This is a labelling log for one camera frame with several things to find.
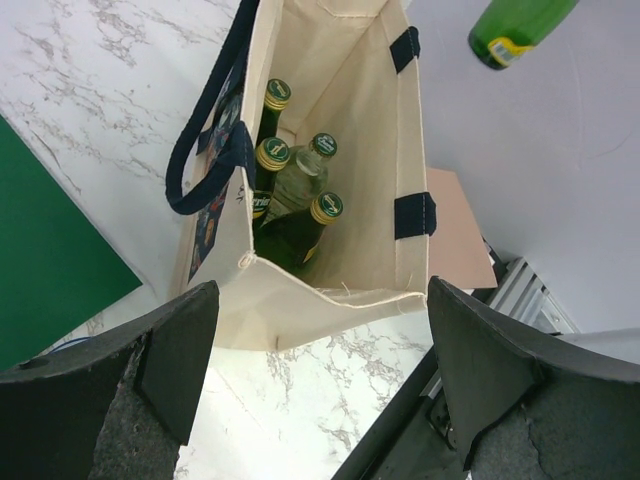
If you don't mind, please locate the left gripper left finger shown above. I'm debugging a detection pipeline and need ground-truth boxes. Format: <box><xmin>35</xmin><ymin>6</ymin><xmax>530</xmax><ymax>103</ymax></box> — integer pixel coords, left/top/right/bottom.
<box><xmin>1</xmin><ymin>281</ymin><xmax>219</xmax><ymax>479</ymax></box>

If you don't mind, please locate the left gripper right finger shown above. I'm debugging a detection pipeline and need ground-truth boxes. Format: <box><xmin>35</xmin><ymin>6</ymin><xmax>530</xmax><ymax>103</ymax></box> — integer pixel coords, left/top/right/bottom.
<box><xmin>427</xmin><ymin>277</ymin><xmax>639</xmax><ymax>479</ymax></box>

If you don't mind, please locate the green glass bottle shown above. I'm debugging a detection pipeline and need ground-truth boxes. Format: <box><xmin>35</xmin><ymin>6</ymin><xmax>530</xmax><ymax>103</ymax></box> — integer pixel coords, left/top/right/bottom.
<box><xmin>467</xmin><ymin>0</ymin><xmax>578</xmax><ymax>71</ymax></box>
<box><xmin>254</xmin><ymin>191</ymin><xmax>344</xmax><ymax>275</ymax></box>
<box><xmin>252</xmin><ymin>137</ymin><xmax>290</xmax><ymax>231</ymax></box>
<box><xmin>255</xmin><ymin>78</ymin><xmax>292</xmax><ymax>147</ymax></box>

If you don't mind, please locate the beige canvas tote bag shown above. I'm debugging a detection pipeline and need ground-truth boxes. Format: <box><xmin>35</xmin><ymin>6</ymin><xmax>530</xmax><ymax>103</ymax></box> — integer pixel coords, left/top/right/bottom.
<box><xmin>166</xmin><ymin>1</ymin><xmax>436</xmax><ymax>351</ymax></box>

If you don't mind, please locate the pink board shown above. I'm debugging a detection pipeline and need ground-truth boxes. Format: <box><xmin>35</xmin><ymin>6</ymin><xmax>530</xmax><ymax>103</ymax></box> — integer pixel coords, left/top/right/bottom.
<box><xmin>427</xmin><ymin>168</ymin><xmax>497</xmax><ymax>291</ymax></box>

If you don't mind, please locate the clear Chang glass bottle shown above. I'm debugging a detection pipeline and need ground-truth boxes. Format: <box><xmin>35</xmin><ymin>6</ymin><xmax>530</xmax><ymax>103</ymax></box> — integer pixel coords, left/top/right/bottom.
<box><xmin>264</xmin><ymin>132</ymin><xmax>338</xmax><ymax>223</ymax></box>

